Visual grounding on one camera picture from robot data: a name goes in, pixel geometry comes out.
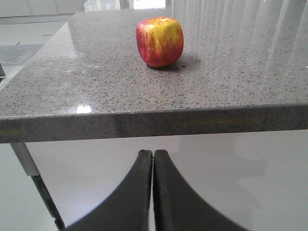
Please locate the grey kitchen island cabinet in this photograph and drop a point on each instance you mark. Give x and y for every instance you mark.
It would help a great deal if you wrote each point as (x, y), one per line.
(232, 111)

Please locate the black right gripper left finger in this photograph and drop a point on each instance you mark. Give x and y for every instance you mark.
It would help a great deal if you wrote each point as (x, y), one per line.
(127, 207)

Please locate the red yellow apple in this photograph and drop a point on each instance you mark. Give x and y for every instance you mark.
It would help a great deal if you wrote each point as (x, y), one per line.
(160, 41)

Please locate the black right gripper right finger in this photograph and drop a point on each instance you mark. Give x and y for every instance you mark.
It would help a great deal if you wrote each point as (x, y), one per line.
(177, 207)

